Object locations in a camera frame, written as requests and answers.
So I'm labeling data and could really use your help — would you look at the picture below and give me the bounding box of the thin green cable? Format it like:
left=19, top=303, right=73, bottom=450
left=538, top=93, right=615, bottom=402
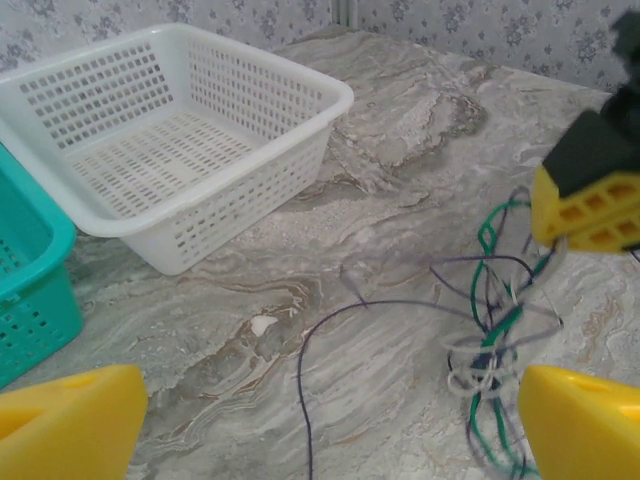
left=467, top=197, right=531, bottom=476

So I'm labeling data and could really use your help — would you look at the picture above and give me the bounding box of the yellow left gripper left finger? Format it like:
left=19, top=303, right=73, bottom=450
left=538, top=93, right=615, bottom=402
left=0, top=364, right=149, bottom=480

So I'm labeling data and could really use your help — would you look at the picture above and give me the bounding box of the thin purple cable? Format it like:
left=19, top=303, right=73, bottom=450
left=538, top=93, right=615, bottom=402
left=428, top=254, right=539, bottom=311
left=296, top=298, right=484, bottom=480

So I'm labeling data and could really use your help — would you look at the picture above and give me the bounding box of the white perforated plastic basket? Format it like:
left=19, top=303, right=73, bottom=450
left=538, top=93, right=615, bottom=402
left=0, top=22, right=355, bottom=276

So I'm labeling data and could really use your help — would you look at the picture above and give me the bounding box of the aluminium frame post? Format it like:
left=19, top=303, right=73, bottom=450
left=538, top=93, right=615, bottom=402
left=335, top=0, right=360, bottom=27

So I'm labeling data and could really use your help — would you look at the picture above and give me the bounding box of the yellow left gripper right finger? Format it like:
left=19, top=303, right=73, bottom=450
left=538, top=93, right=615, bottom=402
left=516, top=364, right=640, bottom=480

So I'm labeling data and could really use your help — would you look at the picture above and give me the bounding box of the teal perforated plastic basket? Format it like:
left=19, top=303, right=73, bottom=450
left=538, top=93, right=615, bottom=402
left=0, top=142, right=85, bottom=391

